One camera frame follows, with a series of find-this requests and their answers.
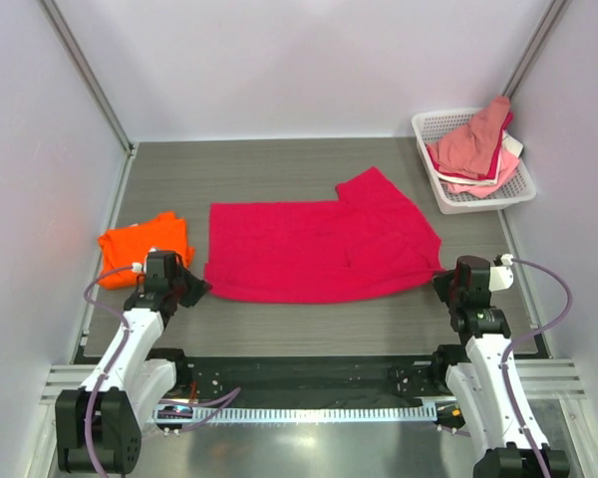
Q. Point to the right aluminium frame post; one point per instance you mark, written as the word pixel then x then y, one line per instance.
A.
pixel 537 41

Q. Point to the salmon pink t shirt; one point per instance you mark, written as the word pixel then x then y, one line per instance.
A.
pixel 471 150

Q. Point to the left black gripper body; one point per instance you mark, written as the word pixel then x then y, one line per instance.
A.
pixel 175 284

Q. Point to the aluminium frame post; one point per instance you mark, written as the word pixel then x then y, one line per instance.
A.
pixel 70 43
pixel 537 41

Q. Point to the crimson red t shirt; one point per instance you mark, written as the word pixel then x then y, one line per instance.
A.
pixel 370 242

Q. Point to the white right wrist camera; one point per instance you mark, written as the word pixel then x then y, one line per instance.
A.
pixel 501 276

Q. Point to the white slotted cable duct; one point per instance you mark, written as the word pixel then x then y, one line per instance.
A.
pixel 180 415

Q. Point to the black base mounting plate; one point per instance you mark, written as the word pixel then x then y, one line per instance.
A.
pixel 407 376

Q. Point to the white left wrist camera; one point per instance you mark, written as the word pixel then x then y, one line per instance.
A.
pixel 151 257

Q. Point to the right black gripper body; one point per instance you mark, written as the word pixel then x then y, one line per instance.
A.
pixel 457 300

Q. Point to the aluminium front rail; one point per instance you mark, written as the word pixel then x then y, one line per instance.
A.
pixel 541 378

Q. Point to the left aluminium frame post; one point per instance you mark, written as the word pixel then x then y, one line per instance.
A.
pixel 70 43

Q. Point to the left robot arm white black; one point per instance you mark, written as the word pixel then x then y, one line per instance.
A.
pixel 98 423

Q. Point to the folded orange t shirt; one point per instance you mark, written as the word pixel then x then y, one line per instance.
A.
pixel 121 247

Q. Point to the light pink t shirt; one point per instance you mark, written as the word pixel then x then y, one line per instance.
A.
pixel 508 163

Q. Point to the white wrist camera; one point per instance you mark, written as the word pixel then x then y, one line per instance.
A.
pixel 151 257
pixel 501 276

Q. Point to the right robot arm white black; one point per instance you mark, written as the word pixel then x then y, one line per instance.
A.
pixel 481 374

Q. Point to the white plastic basket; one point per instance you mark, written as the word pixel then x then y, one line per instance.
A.
pixel 432 126

